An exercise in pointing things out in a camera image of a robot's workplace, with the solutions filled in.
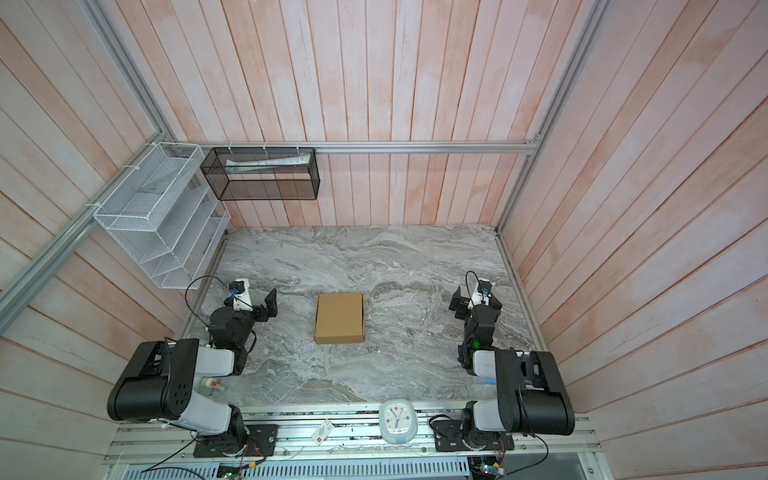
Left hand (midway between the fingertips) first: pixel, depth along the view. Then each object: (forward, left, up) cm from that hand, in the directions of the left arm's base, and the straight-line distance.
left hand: (263, 291), depth 92 cm
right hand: (0, -66, +2) cm, 66 cm away
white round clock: (-35, -42, -7) cm, 55 cm away
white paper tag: (-37, -22, -8) cm, 44 cm away
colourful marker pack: (-24, -67, -8) cm, 72 cm away
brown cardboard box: (-7, -24, -4) cm, 26 cm away
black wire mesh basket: (+39, +5, +16) cm, 43 cm away
